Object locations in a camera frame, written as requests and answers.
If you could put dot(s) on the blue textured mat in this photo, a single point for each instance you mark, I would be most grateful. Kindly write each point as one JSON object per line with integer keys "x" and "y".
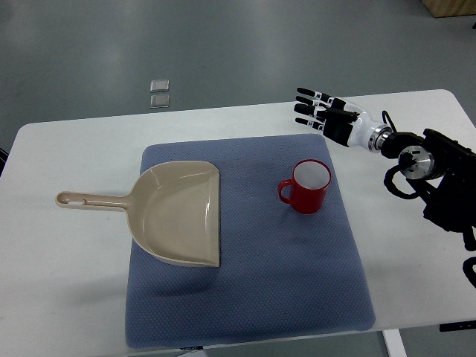
{"x": 282, "y": 273}

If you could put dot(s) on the black table control panel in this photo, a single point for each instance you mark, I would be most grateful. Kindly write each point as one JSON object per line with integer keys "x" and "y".
{"x": 457, "y": 326}

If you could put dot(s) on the lower metal floor plate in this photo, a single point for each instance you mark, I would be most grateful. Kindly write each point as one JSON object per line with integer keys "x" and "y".
{"x": 158, "y": 101}

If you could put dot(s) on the white table leg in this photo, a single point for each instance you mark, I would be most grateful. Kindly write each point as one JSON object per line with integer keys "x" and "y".
{"x": 394, "y": 343}

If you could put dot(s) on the red cup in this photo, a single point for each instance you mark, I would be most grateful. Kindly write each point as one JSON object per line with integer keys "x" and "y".
{"x": 305, "y": 191}

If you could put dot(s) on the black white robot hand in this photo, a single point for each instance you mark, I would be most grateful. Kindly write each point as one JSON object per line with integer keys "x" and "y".
{"x": 339, "y": 120}

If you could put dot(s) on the metal floor plate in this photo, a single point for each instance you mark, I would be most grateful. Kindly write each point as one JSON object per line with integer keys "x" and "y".
{"x": 159, "y": 86}
{"x": 158, "y": 101}

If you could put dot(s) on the beige plastic dustpan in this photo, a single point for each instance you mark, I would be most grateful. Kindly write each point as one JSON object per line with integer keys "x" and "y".
{"x": 173, "y": 212}

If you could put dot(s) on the upper metal floor plate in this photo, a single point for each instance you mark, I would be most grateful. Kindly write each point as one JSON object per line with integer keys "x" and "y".
{"x": 159, "y": 86}

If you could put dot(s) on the wooden box corner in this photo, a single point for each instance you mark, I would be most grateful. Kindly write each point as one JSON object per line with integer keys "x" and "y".
{"x": 450, "y": 8}

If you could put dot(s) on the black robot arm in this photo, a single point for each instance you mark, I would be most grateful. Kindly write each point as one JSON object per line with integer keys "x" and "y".
{"x": 436, "y": 169}

